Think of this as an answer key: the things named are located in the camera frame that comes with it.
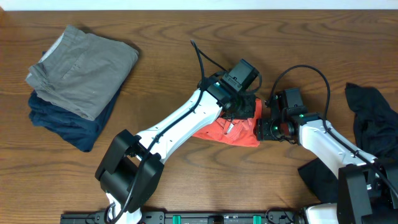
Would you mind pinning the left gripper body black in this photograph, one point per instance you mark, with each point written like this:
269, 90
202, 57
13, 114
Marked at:
245, 109

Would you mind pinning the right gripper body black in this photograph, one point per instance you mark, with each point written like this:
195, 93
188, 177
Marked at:
272, 129

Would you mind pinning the red printed t-shirt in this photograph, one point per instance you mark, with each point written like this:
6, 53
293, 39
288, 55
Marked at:
238, 132

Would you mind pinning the black Sydrogen garment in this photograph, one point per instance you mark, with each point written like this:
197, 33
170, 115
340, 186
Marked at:
375, 131

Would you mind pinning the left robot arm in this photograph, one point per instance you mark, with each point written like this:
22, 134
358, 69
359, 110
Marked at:
131, 168

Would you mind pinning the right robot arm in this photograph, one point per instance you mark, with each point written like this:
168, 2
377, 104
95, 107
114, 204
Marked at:
367, 186

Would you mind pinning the folded navy blue garment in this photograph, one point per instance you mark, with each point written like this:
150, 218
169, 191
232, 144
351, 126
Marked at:
77, 131

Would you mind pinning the folded grey trousers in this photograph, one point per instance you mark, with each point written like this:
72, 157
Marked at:
82, 72

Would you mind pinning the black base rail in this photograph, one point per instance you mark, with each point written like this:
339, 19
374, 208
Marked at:
272, 216

